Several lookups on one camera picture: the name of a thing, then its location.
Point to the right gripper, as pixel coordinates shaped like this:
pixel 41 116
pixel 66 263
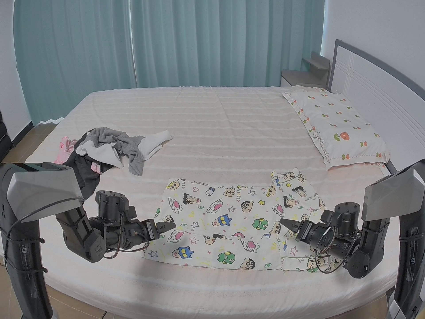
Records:
pixel 313 233

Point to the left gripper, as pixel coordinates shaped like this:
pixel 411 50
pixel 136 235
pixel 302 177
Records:
pixel 142 231

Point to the white printed pyjama top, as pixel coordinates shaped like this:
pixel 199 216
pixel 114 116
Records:
pixel 225 211

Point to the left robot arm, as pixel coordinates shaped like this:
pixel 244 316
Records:
pixel 39 188

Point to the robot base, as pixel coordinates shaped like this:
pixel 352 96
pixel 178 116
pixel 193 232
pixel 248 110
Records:
pixel 396 311

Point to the pile of clothes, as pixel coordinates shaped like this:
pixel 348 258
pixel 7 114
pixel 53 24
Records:
pixel 109 141

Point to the bed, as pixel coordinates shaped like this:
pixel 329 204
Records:
pixel 232 118

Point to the white printed pillow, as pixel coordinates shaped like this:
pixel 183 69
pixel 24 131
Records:
pixel 335 125

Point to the grey white bedside table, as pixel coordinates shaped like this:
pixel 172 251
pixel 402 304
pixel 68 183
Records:
pixel 298 76

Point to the blue-green curtain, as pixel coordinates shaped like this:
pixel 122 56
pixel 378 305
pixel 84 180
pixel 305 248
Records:
pixel 199 28

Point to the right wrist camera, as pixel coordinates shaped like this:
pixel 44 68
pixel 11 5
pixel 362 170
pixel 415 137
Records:
pixel 328 217

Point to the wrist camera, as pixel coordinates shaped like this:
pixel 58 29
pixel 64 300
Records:
pixel 132 214
pixel 328 217

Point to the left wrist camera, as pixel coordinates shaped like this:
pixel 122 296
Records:
pixel 132 214

